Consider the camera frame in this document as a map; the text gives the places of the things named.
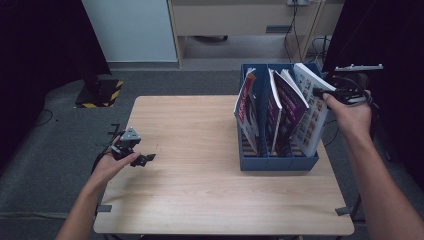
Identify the thin black floor cable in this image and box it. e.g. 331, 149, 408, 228
31, 109, 54, 128

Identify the black curtain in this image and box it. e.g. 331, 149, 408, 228
0, 0, 113, 168
321, 0, 424, 188

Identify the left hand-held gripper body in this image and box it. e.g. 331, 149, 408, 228
110, 127, 142, 162

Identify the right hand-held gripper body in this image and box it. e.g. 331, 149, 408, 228
328, 63, 384, 106

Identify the person's left hand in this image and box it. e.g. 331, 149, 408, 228
92, 152, 141, 184

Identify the black striped stand base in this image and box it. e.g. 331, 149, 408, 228
74, 59, 124, 109

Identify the blue file rack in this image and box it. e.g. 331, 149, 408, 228
236, 63, 324, 173

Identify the black and red magazine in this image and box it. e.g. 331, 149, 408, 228
233, 67, 262, 156

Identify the white cabinet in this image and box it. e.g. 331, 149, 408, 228
82, 0, 178, 63

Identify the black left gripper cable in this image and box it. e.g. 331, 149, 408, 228
91, 133, 118, 174

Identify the black hanging cable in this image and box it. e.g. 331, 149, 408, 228
283, 0, 306, 64

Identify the white magazine with colourful grid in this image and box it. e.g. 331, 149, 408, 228
291, 62, 337, 158

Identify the person's right hand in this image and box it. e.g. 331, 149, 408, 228
322, 93, 374, 143

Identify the grey drawer handle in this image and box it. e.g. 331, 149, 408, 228
265, 24, 293, 34

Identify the purple magazine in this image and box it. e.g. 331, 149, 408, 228
264, 68, 285, 156
274, 68, 310, 157

